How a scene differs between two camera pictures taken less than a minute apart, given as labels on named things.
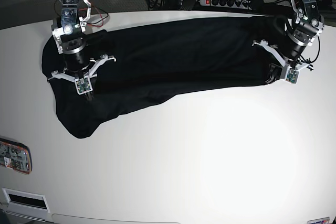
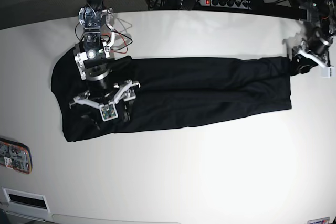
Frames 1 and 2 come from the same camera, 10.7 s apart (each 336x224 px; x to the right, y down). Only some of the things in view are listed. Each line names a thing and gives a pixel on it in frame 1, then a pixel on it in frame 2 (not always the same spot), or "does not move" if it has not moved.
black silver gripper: (76, 62) to (102, 90)
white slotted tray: (27, 205) does not move
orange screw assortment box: (16, 156) does not move
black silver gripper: (291, 48) to (317, 42)
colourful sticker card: (324, 220) does not move
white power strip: (226, 2) does not move
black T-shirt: (154, 62) to (175, 92)
